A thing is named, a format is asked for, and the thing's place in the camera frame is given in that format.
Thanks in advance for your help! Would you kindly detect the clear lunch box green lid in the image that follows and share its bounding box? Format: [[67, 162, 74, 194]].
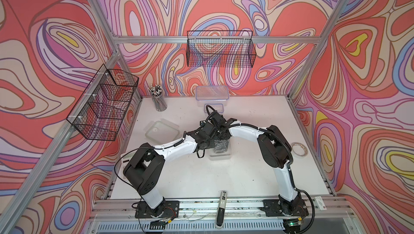
[[207, 139, 232, 161]]

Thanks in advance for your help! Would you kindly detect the translucent green lunch box lid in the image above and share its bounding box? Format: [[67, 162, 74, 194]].
[[144, 119, 180, 145]]

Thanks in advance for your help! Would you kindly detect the grey striped cloth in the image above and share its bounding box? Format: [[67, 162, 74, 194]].
[[213, 139, 230, 154]]

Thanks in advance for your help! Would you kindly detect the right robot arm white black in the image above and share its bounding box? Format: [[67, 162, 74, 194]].
[[201, 112, 303, 216]]

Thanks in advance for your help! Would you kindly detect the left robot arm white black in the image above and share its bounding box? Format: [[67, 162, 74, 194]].
[[123, 123, 230, 210]]

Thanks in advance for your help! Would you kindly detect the small clear box blue lid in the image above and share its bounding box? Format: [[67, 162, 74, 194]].
[[204, 103, 224, 114]]

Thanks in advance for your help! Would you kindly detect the large clear box blue lid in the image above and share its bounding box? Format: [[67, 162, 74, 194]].
[[195, 85, 230, 107]]

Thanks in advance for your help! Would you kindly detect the mesh pen cup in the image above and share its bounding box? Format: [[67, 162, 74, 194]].
[[149, 85, 167, 112]]

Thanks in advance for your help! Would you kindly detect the white calculator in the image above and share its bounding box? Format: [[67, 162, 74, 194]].
[[119, 152, 134, 181]]

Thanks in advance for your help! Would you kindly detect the tape roll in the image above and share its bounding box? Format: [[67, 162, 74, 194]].
[[291, 142, 308, 158]]

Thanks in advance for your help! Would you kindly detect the white red label tag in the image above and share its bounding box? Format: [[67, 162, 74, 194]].
[[314, 196, 327, 211]]

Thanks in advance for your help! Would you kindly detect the black wire basket back wall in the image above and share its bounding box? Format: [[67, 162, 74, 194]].
[[186, 29, 257, 68]]

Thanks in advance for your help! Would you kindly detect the black wire basket wall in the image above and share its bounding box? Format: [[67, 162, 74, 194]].
[[186, 29, 257, 68], [66, 65, 139, 141]]

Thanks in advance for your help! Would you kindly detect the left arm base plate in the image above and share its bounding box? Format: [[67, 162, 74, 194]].
[[132, 200, 180, 220]]

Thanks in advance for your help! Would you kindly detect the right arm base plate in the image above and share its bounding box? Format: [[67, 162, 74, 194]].
[[259, 198, 309, 218]]

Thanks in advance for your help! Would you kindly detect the black wire basket left wall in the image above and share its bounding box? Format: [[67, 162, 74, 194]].
[[66, 65, 139, 141]]

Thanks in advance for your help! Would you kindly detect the aluminium frame rail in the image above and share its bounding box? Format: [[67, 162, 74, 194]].
[[113, 36, 322, 44]]

